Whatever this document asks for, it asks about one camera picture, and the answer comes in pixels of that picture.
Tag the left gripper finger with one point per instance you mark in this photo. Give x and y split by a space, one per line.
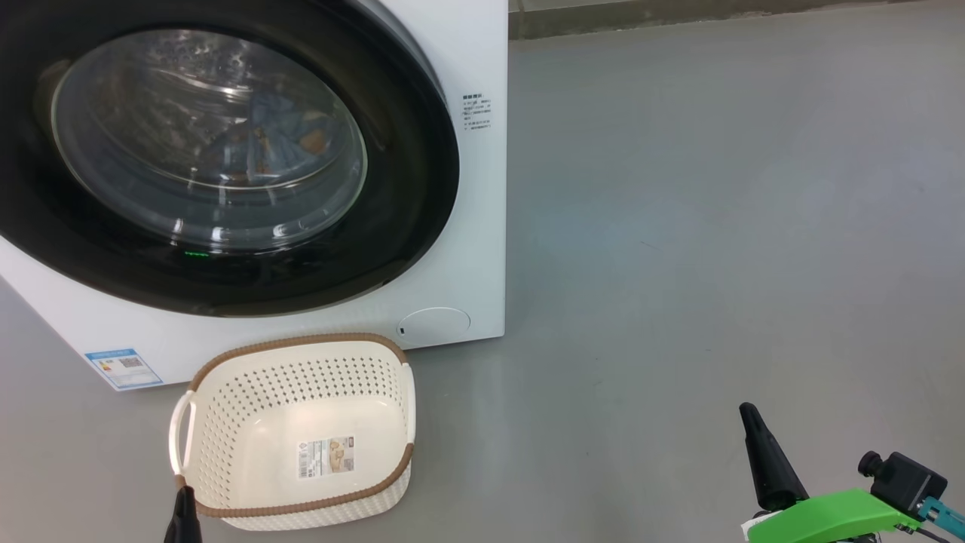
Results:
184 520

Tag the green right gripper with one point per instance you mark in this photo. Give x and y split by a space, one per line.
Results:
837 516

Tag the blue bear print garment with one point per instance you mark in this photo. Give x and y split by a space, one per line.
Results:
279 136

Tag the round glass washing machine door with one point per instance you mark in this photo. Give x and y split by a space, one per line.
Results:
407 188

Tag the cream perforated laundry basket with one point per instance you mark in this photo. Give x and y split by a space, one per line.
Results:
264 407

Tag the white front-load washing machine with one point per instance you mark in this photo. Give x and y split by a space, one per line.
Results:
482 226

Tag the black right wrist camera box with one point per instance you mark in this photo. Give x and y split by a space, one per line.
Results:
908 483

